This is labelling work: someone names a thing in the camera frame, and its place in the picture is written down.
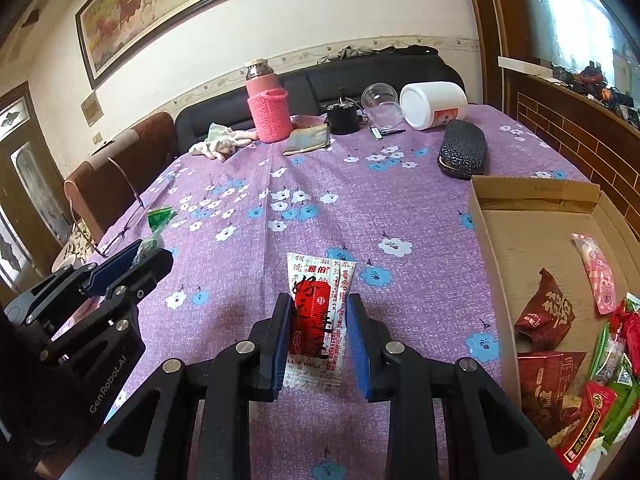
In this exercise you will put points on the cardboard tray box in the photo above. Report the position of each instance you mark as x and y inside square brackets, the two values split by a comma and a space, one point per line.
[524, 225]

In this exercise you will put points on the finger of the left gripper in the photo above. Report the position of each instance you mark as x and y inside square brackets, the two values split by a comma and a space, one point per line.
[102, 276]
[143, 277]

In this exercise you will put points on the black glasses case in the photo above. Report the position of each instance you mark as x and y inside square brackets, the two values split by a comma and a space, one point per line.
[463, 153]

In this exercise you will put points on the black sofa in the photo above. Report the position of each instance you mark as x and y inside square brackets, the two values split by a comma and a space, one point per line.
[312, 89]

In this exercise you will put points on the brown wooden cabinet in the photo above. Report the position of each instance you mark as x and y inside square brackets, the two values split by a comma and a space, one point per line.
[565, 109]

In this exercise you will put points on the pink marshmallow packet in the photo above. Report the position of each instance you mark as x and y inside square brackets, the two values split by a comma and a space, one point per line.
[600, 274]

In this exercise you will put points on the purple floral tablecloth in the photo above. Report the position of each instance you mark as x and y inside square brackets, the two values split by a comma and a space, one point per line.
[384, 204]

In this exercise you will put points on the pink knitted thermos bottle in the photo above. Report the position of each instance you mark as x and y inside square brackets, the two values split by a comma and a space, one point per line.
[268, 102]

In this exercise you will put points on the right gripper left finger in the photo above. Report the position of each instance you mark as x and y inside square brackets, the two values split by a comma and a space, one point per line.
[193, 420]

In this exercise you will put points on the red white jerky sachet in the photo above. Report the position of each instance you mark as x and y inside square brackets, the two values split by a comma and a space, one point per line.
[319, 287]

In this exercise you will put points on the clear green candy wrapper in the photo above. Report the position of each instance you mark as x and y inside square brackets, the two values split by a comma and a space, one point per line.
[158, 219]

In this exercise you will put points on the white cloth gloves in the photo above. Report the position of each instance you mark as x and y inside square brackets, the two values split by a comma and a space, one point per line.
[222, 142]

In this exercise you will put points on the small black cup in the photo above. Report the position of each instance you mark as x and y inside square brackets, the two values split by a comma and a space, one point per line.
[343, 118]

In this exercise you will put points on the dark red snack packet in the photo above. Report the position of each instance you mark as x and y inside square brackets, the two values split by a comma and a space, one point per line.
[547, 317]
[545, 379]

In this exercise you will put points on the brown chair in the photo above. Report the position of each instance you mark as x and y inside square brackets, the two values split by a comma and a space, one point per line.
[108, 182]

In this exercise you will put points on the folded notebook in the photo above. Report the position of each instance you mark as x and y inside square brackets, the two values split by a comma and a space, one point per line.
[303, 140]

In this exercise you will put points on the white plastic jar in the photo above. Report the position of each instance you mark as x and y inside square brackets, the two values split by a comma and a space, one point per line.
[427, 105]

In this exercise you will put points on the red sesame candy packet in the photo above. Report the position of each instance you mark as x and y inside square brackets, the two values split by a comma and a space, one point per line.
[596, 403]

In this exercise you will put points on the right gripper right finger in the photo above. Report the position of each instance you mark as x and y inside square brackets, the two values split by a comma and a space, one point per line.
[487, 436]

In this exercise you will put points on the framed horse painting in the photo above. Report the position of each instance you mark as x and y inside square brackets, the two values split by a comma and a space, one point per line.
[110, 32]

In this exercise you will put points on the large green snack packet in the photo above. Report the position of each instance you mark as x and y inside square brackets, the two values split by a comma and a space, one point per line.
[626, 388]

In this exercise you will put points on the clear glass jar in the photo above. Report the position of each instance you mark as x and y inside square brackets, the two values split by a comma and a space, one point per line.
[381, 103]

